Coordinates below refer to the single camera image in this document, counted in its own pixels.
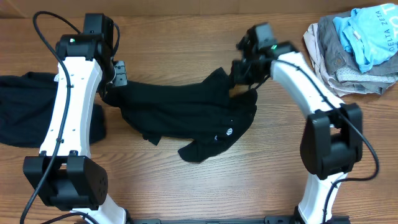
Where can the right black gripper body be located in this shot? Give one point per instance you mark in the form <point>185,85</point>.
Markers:
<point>249,71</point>

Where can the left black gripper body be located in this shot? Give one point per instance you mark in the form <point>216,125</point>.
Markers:
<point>120,78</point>

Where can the black t-shirt with logo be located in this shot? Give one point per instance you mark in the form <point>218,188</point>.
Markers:
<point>203,112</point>

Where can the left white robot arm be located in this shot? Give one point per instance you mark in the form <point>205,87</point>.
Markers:
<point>63,174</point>

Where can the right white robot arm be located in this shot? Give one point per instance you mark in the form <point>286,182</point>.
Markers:
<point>329,147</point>

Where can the beige folded garment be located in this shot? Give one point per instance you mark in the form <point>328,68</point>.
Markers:
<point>318,63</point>

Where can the white patterned folded cloth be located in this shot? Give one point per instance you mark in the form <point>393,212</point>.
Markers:
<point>348,74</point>

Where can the light blue printed t-shirt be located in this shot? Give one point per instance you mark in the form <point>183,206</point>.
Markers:
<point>370,34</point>

